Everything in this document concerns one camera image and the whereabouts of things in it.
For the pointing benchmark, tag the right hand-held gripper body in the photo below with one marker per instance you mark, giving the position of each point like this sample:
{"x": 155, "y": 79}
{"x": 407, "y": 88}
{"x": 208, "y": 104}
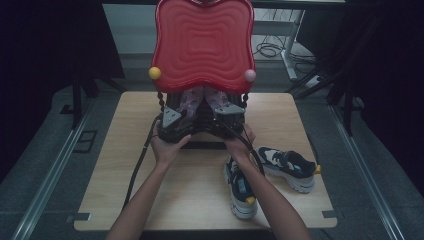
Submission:
{"x": 228, "y": 125}

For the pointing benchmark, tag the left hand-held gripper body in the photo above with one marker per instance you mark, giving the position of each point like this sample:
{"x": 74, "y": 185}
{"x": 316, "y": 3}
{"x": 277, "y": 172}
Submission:
{"x": 173, "y": 131}

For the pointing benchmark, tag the navy and white sneaker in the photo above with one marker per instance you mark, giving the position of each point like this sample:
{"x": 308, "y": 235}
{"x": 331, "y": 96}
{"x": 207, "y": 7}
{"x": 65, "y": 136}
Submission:
{"x": 240, "y": 200}
{"x": 290, "y": 165}

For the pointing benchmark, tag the red two-tier shoe rack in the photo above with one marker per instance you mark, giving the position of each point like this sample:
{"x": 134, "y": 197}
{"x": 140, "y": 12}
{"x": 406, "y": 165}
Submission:
{"x": 203, "y": 43}

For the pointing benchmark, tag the person's left hand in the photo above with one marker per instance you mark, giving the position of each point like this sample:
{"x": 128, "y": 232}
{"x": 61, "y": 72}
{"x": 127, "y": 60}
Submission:
{"x": 166, "y": 151}

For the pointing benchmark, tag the person's right hand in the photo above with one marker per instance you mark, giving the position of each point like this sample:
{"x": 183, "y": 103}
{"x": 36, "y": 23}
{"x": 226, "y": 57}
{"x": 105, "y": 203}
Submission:
{"x": 240, "y": 145}

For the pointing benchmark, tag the black floor plate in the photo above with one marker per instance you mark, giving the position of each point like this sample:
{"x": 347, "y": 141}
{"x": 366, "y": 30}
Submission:
{"x": 86, "y": 141}

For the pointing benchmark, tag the white power strip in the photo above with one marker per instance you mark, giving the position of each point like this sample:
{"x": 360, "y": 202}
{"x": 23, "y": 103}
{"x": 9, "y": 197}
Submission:
{"x": 315, "y": 81}

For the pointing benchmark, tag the black tripod stand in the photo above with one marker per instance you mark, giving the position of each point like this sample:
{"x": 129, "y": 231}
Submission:
{"x": 346, "y": 96}
{"x": 77, "y": 100}

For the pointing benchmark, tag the dark curtain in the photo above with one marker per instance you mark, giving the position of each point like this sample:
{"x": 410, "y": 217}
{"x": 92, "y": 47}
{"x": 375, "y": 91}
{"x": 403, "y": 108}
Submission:
{"x": 390, "y": 83}
{"x": 43, "y": 66}

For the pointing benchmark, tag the white desk frame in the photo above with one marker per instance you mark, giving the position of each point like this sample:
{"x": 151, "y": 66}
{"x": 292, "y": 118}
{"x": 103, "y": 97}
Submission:
{"x": 290, "y": 46}

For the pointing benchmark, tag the metal floor rail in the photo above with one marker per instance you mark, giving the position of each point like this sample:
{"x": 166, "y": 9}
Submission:
{"x": 50, "y": 180}
{"x": 366, "y": 173}

